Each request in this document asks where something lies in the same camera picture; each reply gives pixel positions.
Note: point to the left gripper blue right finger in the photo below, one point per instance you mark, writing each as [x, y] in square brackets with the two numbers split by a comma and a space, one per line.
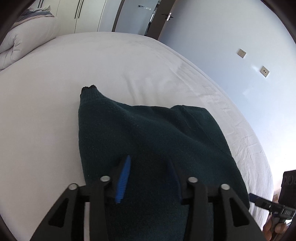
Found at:
[175, 175]

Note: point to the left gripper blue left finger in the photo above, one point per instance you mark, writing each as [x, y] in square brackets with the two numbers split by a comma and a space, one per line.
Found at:
[122, 179]

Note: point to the dark green knitted garment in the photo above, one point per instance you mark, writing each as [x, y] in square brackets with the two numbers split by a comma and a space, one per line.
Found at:
[152, 135]

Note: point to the white bed mattress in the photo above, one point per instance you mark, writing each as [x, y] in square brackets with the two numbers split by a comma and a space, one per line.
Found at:
[40, 97]

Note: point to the dark brown door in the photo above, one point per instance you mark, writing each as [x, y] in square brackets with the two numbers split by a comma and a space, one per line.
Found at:
[146, 18]

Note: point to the beige rolled duvet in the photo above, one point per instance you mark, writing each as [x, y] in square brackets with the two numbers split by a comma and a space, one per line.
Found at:
[33, 28]

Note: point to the silver wall socket plate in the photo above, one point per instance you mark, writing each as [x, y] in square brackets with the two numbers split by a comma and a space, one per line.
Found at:
[241, 53]
[264, 71]

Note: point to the cream wardrobe with black handles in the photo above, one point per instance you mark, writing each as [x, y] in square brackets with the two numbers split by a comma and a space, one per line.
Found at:
[79, 16]

